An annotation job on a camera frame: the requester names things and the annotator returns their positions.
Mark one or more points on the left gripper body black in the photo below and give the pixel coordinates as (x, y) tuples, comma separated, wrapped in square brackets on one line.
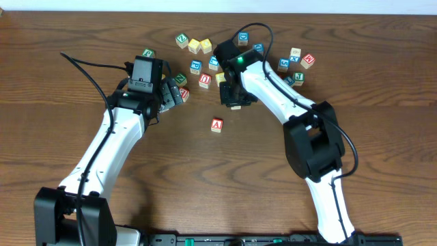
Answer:
[(168, 100)]

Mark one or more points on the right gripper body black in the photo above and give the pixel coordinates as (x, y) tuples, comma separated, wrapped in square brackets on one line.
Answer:
[(234, 96)]

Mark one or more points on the red letter A block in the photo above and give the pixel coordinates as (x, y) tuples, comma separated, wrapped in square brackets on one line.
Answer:
[(216, 125)]

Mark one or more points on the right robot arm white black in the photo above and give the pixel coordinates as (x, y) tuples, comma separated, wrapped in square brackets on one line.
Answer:
[(313, 140)]

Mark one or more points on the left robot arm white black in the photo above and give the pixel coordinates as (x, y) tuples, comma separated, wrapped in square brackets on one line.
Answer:
[(77, 211)]

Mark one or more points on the red letter E block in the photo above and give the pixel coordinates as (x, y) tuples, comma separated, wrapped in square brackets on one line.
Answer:
[(184, 93)]

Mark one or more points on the green letter N block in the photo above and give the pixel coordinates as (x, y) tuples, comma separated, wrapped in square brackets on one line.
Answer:
[(180, 80)]

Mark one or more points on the yellow letter S block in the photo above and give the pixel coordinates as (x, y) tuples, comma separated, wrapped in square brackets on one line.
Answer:
[(220, 77)]

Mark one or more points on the red letter U block centre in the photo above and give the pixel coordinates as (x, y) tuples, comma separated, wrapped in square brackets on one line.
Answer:
[(204, 80)]

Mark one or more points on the blue letter L block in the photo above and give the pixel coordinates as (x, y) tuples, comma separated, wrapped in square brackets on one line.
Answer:
[(213, 63)]

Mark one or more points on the blue letter P block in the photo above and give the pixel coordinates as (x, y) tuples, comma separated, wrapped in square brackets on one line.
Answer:
[(195, 67)]

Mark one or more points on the blue letter Q block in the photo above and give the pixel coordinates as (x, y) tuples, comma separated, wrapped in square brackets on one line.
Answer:
[(259, 48)]

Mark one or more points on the yellow block right of pair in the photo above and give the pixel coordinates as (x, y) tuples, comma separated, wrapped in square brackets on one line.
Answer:
[(206, 46)]

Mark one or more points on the yellow block of pair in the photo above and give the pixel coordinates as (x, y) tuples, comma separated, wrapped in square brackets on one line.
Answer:
[(206, 46), (194, 46)]

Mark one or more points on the yellow block left of pair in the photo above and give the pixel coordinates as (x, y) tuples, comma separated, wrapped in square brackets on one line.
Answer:
[(194, 46)]

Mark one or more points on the blue letter D block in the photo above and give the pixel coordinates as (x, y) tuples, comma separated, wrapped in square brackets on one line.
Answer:
[(243, 38)]

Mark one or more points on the green letter Z block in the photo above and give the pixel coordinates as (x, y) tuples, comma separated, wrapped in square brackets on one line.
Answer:
[(182, 40)]

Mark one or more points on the blue letter I block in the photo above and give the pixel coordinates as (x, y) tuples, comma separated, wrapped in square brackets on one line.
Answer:
[(289, 80)]

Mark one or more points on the blue number 5 block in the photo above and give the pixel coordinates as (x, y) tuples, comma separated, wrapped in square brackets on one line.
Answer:
[(284, 64)]

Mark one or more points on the green letter J block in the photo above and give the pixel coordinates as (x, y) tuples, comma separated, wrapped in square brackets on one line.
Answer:
[(299, 78)]

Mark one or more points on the blue letter X block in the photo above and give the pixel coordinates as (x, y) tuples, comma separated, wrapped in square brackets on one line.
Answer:
[(295, 54)]

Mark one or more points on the red letter M block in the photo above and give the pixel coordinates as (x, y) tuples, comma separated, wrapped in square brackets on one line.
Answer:
[(307, 61)]

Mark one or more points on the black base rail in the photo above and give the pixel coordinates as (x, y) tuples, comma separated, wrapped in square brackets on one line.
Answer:
[(273, 240)]

